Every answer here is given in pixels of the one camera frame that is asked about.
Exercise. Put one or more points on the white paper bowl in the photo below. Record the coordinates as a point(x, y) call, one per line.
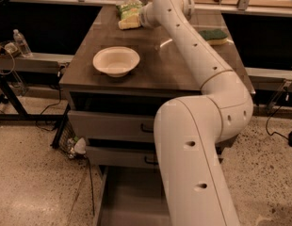
point(116, 61)

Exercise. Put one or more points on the top grey drawer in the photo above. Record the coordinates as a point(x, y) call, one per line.
point(110, 126)

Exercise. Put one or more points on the grey drawer cabinet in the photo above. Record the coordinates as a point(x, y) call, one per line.
point(119, 79)

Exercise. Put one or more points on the black drawer handle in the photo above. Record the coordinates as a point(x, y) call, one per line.
point(146, 129)
point(150, 162)

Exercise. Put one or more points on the bottom open grey drawer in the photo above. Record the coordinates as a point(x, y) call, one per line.
point(131, 197)

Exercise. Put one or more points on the black wire waste basket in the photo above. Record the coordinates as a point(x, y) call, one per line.
point(71, 144)

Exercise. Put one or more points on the clear plastic water bottle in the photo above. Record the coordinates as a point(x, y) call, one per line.
point(21, 43)

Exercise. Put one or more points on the black top drawer handle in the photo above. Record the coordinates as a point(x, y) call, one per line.
point(146, 129)

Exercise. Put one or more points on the green and yellow sponge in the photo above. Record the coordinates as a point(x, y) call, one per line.
point(214, 36)

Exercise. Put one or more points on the green jalapeno chip bag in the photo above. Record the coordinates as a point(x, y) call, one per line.
point(129, 8)

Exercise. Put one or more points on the black middle drawer handle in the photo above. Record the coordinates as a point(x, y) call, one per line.
point(150, 162)

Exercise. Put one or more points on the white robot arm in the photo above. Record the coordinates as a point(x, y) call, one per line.
point(187, 129)

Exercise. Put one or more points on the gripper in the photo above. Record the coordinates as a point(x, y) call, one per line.
point(144, 16)

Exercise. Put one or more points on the middle grey drawer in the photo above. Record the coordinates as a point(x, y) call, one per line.
point(120, 157)

